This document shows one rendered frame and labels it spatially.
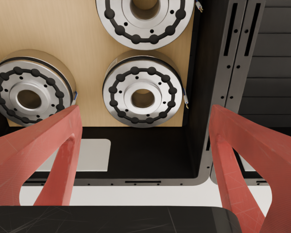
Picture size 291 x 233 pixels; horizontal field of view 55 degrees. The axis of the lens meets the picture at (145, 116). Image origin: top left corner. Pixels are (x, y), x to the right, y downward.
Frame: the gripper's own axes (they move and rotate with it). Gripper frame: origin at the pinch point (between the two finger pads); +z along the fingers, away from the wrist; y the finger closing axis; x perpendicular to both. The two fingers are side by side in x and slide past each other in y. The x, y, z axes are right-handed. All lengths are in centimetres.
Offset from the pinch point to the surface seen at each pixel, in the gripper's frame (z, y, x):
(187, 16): 20.3, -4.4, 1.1
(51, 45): 23.5, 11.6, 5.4
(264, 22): 23.8, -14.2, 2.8
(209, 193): 37, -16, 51
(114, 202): 37, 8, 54
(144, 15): 21.5, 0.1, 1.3
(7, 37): 23.4, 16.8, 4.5
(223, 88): 13.6, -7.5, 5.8
